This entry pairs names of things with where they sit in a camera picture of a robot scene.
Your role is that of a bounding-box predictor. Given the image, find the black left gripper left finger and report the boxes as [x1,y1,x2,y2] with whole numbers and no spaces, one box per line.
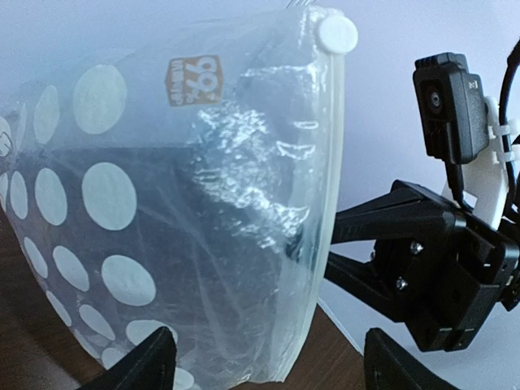
[78,327,177,390]

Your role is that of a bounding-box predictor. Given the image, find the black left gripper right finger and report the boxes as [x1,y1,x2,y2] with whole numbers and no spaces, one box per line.
[364,329,443,390]

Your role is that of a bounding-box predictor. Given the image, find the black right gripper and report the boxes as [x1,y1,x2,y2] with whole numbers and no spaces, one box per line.
[324,180,519,352]

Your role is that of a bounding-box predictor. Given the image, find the clear dotted zip bag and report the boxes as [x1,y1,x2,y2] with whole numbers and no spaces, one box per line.
[1,5,358,389]

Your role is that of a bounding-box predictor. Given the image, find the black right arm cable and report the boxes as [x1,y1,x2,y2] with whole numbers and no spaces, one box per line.
[444,48,520,228]

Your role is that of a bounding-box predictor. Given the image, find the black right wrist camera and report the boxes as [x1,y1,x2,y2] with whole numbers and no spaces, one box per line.
[413,52,489,165]

